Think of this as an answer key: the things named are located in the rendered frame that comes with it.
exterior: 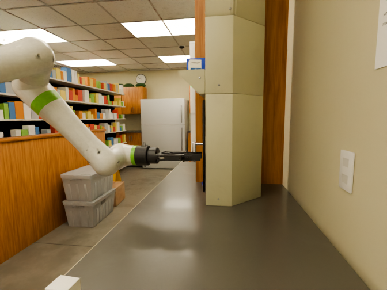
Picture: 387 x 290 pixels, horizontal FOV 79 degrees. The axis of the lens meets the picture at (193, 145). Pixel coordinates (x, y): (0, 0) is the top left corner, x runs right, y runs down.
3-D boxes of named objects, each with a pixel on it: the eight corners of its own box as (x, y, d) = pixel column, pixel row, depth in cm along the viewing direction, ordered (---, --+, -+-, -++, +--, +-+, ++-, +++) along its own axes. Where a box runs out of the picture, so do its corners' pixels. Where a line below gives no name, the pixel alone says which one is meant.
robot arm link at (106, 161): (69, 98, 100) (54, 116, 103) (50, 99, 89) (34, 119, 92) (130, 159, 102) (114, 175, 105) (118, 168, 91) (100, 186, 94)
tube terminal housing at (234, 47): (255, 186, 130) (259, 39, 121) (265, 208, 98) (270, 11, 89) (210, 184, 133) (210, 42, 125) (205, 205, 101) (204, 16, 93)
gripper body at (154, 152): (146, 148, 103) (167, 148, 102) (152, 146, 112) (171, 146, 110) (147, 165, 104) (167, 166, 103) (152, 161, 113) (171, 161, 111)
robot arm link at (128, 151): (113, 141, 115) (115, 162, 117) (99, 147, 103) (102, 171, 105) (141, 141, 113) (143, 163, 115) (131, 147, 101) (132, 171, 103)
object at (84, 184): (116, 187, 338) (115, 165, 334) (93, 202, 278) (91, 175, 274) (89, 187, 343) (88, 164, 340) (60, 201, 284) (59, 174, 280)
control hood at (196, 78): (210, 99, 128) (210, 80, 127) (205, 94, 96) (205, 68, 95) (189, 100, 130) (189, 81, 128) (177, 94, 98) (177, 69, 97)
